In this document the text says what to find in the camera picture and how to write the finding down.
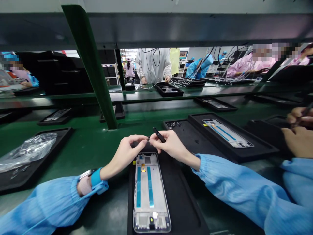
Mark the person's left hand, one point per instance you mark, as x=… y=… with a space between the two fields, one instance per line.
x=123 y=153

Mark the person's right hand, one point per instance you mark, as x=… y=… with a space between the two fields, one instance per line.
x=174 y=147

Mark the black tweezers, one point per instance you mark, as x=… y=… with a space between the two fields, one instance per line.
x=159 y=135

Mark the flat black parts tray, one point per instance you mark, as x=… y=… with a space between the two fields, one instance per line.
x=193 y=139

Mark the pile of small black parts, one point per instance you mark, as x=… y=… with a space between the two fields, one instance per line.
x=174 y=125

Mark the long black foam tray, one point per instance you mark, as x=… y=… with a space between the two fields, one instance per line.
x=178 y=195
x=259 y=148
x=216 y=104
x=56 y=117

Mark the black tray with compartments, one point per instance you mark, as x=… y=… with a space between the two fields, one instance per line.
x=170 y=90

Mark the small black box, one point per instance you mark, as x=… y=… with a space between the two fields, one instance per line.
x=129 y=86

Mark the stack of flat black trays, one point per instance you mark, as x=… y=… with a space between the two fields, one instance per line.
x=195 y=82

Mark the black tray with plastic bag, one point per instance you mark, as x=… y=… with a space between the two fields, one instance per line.
x=52 y=151

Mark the clear plastic bag of parts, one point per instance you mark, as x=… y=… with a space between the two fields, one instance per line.
x=27 y=150

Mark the grey overhead shelf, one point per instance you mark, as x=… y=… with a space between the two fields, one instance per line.
x=185 y=29

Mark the phone frame with blue strips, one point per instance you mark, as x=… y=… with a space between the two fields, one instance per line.
x=151 y=193
x=227 y=133

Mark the green metal post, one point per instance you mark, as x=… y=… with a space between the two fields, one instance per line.
x=93 y=73

